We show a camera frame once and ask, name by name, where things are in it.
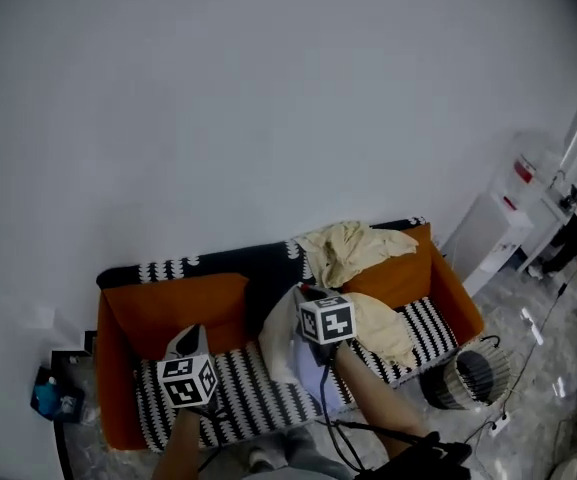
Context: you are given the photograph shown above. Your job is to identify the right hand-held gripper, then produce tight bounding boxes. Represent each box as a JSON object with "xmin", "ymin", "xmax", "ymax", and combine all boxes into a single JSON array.
[{"xmin": 295, "ymin": 284, "xmax": 358, "ymax": 368}]

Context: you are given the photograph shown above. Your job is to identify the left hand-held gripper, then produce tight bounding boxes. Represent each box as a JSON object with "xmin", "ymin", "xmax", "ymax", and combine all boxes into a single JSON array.
[{"xmin": 156, "ymin": 323, "xmax": 220, "ymax": 411}]

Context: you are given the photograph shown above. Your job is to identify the cream garment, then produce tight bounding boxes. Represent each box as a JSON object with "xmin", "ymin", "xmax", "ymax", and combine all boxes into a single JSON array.
[
  {"xmin": 295, "ymin": 220, "xmax": 419, "ymax": 289},
  {"xmin": 348, "ymin": 291, "xmax": 419, "ymax": 370}
]

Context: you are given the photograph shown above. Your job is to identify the woven grey white laundry basket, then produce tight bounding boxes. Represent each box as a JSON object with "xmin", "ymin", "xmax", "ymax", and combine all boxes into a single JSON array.
[{"xmin": 420, "ymin": 335, "xmax": 512, "ymax": 412}]

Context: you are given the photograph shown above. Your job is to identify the person's right forearm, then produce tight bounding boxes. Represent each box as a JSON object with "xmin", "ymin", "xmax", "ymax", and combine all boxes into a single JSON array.
[{"xmin": 332, "ymin": 342, "xmax": 432, "ymax": 462}]

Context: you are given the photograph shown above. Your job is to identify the person's left forearm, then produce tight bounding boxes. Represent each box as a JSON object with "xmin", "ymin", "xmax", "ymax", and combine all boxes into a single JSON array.
[{"xmin": 151, "ymin": 407, "xmax": 209, "ymax": 480}]

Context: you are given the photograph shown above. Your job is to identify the black white patterned sofa cover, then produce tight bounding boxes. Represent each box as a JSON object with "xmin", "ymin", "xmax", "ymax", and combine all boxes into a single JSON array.
[{"xmin": 96, "ymin": 216, "xmax": 462, "ymax": 453}]

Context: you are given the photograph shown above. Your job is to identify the orange sofa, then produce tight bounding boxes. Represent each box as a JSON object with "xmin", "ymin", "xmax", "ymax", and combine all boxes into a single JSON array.
[{"xmin": 95, "ymin": 216, "xmax": 486, "ymax": 453}]

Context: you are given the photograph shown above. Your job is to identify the person's white shoe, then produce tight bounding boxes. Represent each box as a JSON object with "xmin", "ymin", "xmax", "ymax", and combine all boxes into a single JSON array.
[{"xmin": 247, "ymin": 447, "xmax": 274, "ymax": 472}]

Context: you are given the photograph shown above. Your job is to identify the teal bottle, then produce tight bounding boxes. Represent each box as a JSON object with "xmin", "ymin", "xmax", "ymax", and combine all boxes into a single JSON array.
[{"xmin": 35, "ymin": 376, "xmax": 62, "ymax": 412}]

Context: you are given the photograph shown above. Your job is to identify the person's grey trousers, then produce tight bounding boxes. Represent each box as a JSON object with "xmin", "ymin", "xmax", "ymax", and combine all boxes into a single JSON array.
[{"xmin": 245, "ymin": 425, "xmax": 354, "ymax": 480}]

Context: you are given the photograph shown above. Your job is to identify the white water dispenser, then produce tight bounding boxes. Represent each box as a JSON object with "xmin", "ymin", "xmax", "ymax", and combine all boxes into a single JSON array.
[{"xmin": 440, "ymin": 190, "xmax": 534, "ymax": 299}]

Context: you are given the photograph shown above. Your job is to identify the white power strip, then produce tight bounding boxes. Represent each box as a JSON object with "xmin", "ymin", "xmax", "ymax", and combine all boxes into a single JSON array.
[{"xmin": 487, "ymin": 411, "xmax": 512, "ymax": 437}]

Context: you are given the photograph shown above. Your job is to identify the clear water bottle red label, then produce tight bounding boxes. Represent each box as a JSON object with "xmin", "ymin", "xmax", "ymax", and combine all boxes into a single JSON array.
[{"xmin": 505, "ymin": 130, "xmax": 554, "ymax": 209}]

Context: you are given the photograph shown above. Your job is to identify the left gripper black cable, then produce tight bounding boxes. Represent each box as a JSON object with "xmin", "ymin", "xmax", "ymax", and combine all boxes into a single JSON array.
[{"xmin": 195, "ymin": 402, "xmax": 229, "ymax": 474}]

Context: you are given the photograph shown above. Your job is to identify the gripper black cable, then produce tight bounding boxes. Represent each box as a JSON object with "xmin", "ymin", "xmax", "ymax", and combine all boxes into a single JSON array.
[
  {"xmin": 195, "ymin": 402, "xmax": 229, "ymax": 474},
  {"xmin": 317, "ymin": 357, "xmax": 369, "ymax": 472}
]

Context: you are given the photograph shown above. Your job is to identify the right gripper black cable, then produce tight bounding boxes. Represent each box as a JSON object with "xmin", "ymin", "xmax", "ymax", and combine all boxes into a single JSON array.
[{"xmin": 317, "ymin": 357, "xmax": 369, "ymax": 472}]

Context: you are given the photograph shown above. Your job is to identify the long black floor cable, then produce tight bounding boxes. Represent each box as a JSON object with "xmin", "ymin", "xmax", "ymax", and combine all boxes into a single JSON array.
[{"xmin": 510, "ymin": 267, "xmax": 577, "ymax": 409}]

